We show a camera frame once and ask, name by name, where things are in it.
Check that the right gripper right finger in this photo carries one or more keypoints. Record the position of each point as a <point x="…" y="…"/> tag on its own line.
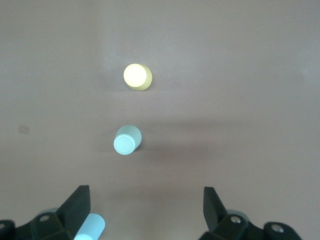
<point x="215" y="215"/>

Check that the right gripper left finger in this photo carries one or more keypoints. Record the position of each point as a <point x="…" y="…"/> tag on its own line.
<point x="70" y="212"/>

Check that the teal plastic cup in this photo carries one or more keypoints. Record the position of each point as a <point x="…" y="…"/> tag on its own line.
<point x="126" y="143"/>

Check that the yellow plastic cup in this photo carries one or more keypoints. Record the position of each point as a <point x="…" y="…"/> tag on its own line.
<point x="136" y="75"/>

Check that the light blue plastic cup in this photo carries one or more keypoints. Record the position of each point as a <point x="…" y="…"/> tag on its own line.
<point x="93" y="225"/>

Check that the brown table cover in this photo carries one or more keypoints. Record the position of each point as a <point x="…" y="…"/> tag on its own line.
<point x="225" y="100"/>

